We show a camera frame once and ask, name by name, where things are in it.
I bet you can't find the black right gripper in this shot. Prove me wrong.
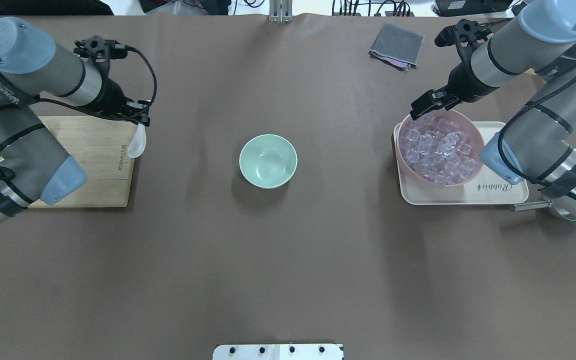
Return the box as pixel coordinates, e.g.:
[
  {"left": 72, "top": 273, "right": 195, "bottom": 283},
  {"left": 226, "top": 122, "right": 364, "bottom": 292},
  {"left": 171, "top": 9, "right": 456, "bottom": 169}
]
[{"left": 409, "top": 19, "right": 496, "bottom": 121}]

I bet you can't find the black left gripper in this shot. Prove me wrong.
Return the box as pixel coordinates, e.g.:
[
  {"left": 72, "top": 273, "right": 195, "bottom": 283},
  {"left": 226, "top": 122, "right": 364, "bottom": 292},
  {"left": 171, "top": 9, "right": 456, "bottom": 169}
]
[{"left": 73, "top": 35, "right": 152, "bottom": 126}]

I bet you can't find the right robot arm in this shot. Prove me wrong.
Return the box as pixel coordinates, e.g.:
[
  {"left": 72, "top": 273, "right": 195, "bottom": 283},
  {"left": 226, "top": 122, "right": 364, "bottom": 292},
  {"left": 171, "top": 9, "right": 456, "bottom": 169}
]
[{"left": 410, "top": 0, "right": 576, "bottom": 218}]

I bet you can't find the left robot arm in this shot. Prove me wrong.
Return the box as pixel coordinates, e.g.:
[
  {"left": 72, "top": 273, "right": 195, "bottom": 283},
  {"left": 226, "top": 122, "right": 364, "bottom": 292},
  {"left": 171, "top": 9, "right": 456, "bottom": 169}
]
[{"left": 0, "top": 16, "right": 155, "bottom": 224}]

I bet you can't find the pile of clear ice cubes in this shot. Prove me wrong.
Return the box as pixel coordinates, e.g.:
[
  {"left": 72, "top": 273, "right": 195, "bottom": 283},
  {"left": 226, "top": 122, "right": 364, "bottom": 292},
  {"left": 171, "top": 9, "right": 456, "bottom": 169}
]
[{"left": 399, "top": 114, "right": 480, "bottom": 183}]

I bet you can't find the pink bowl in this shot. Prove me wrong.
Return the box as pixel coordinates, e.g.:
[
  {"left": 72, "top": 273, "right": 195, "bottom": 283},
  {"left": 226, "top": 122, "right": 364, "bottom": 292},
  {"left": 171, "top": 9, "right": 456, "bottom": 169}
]
[{"left": 394, "top": 108, "right": 486, "bottom": 187}]

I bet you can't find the mint green bowl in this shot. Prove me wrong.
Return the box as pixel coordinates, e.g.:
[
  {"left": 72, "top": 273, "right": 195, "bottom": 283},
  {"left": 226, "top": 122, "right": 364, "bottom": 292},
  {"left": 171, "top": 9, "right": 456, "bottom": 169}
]
[{"left": 238, "top": 134, "right": 298, "bottom": 190}]

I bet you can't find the metal ice scoop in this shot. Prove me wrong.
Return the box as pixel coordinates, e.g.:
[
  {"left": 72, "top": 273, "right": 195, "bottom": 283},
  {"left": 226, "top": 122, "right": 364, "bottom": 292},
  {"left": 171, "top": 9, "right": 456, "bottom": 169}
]
[{"left": 509, "top": 199, "right": 576, "bottom": 222}]

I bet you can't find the wooden cutting board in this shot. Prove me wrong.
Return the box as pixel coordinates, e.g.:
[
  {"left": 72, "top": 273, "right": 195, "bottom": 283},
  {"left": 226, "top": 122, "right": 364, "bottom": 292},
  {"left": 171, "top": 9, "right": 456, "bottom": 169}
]
[{"left": 39, "top": 115, "right": 137, "bottom": 208}]

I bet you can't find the grey folded cloth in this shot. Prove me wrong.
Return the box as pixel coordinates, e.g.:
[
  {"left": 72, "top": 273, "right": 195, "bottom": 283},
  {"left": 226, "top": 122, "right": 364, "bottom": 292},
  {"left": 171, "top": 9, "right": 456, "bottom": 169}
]
[{"left": 368, "top": 23, "right": 425, "bottom": 71}]

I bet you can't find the cream plastic tray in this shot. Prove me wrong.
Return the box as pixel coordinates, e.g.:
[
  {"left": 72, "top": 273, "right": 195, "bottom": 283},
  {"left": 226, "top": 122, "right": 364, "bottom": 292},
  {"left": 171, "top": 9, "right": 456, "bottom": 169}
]
[{"left": 391, "top": 124, "right": 530, "bottom": 206}]

